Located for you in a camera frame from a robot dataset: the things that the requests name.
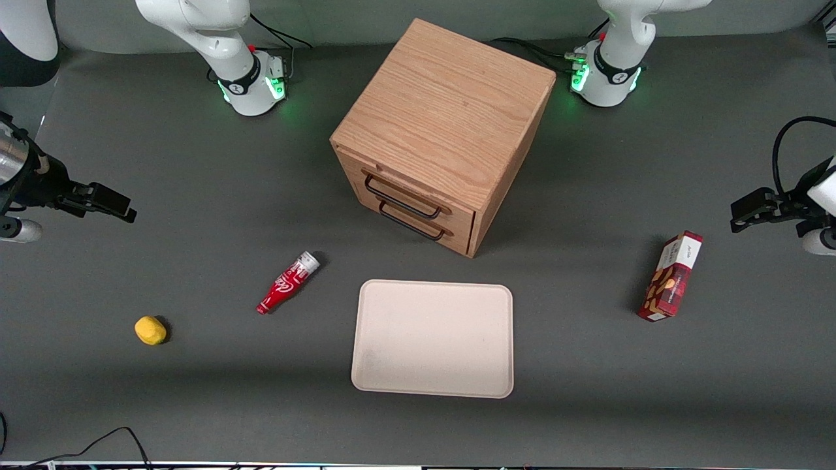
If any wooden drawer with short handle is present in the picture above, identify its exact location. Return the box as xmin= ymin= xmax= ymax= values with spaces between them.
xmin=351 ymin=188 xmax=475 ymax=257

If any red snack box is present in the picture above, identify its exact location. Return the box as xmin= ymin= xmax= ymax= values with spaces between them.
xmin=637 ymin=230 xmax=704 ymax=322

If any wooden drawer with long handle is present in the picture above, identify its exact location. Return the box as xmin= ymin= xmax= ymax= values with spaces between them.
xmin=337 ymin=148 xmax=477 ymax=233

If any yellow lemon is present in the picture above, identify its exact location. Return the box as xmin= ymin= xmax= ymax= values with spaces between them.
xmin=135 ymin=316 xmax=167 ymax=346

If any black left arm base cable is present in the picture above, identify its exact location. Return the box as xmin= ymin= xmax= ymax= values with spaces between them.
xmin=490 ymin=18 xmax=611 ymax=61

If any short black metal drawer handle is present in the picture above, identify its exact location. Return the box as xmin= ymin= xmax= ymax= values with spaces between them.
xmin=378 ymin=200 xmax=447 ymax=242

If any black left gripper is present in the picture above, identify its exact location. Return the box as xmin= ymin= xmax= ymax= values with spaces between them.
xmin=730 ymin=155 xmax=835 ymax=234

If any black left gripper cable loop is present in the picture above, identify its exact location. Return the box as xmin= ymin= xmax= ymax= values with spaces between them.
xmin=772 ymin=116 xmax=836 ymax=196

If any black right arm base cable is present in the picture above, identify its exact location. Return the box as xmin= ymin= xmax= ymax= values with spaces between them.
xmin=249 ymin=13 xmax=314 ymax=80

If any red cola bottle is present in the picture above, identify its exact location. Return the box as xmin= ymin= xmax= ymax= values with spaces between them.
xmin=256 ymin=251 xmax=321 ymax=316

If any thin black table edge cable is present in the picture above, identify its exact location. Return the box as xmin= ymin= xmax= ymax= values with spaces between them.
xmin=0 ymin=413 xmax=154 ymax=470

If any black arm base cable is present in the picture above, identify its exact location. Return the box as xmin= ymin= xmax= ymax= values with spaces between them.
xmin=490 ymin=18 xmax=611 ymax=61
xmin=249 ymin=13 xmax=314 ymax=80

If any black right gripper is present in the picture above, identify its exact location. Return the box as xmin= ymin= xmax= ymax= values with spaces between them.
xmin=0 ymin=151 xmax=138 ymax=225

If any beige rectangular plastic tray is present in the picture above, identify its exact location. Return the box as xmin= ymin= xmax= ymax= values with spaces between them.
xmin=351 ymin=279 xmax=515 ymax=399

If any long black metal drawer handle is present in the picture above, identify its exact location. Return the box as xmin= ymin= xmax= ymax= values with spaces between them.
xmin=363 ymin=172 xmax=453 ymax=220

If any oak wooden drawer cabinet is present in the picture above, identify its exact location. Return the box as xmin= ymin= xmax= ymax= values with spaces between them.
xmin=330 ymin=18 xmax=558 ymax=259

